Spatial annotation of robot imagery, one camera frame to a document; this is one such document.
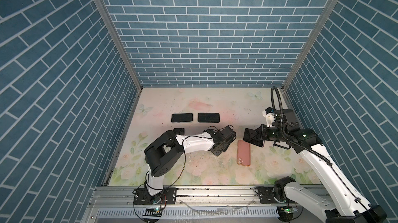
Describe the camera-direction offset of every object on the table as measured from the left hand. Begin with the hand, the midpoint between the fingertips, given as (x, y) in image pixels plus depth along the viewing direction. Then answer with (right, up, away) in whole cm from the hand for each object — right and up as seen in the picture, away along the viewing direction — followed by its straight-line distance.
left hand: (226, 146), depth 88 cm
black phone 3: (-29, +8, +7) cm, 30 cm away
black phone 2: (-9, +14, +21) cm, 27 cm away
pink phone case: (+10, -4, 0) cm, 10 cm away
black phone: (+11, +8, -11) cm, 17 cm away
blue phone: (-28, +15, +14) cm, 34 cm away
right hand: (+11, +13, -14) cm, 22 cm away
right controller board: (+26, -27, -16) cm, 40 cm away
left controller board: (-37, -26, -16) cm, 48 cm away
